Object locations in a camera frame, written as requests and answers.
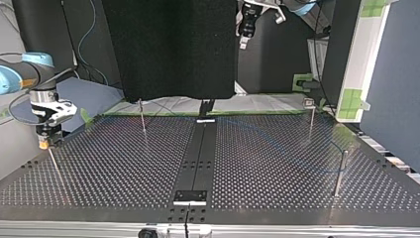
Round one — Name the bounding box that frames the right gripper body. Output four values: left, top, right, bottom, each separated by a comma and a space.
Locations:
35, 123, 64, 149

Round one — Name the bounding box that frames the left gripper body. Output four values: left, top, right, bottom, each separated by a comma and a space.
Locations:
237, 2, 263, 39

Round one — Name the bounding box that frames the grey board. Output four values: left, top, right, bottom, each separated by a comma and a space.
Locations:
13, 77, 125, 133

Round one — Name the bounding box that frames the black panel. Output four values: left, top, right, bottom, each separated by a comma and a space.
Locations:
100, 0, 239, 103

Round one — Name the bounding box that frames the metal post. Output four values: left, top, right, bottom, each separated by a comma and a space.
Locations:
302, 97, 317, 133
332, 149, 350, 198
138, 98, 148, 137
48, 148, 60, 175

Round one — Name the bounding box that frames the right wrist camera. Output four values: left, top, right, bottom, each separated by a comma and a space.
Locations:
31, 99, 78, 127

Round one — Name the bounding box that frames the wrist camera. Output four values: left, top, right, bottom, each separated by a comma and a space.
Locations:
244, 0, 287, 25
31, 99, 78, 127

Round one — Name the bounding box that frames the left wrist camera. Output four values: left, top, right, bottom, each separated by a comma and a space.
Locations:
244, 0, 287, 25

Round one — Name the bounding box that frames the thin blue wire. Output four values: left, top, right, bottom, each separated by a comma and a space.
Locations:
76, 0, 110, 86

